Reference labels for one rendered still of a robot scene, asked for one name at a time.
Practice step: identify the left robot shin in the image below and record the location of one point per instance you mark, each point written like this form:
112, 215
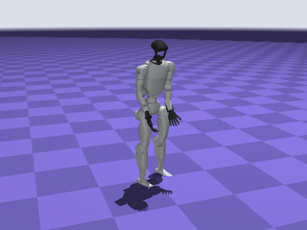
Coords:
160, 155

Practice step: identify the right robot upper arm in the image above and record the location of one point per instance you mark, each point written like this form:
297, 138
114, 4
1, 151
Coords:
141, 71

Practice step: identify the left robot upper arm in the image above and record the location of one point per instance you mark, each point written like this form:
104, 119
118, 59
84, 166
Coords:
169, 76

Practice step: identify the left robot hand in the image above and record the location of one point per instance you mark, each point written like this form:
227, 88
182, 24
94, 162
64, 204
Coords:
172, 116

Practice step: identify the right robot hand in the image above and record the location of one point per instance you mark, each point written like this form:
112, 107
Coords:
148, 117

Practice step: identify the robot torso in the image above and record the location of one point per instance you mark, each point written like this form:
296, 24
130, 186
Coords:
154, 83

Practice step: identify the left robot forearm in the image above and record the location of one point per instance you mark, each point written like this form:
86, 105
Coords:
168, 99

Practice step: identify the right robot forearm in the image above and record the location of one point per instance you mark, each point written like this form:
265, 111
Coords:
143, 102

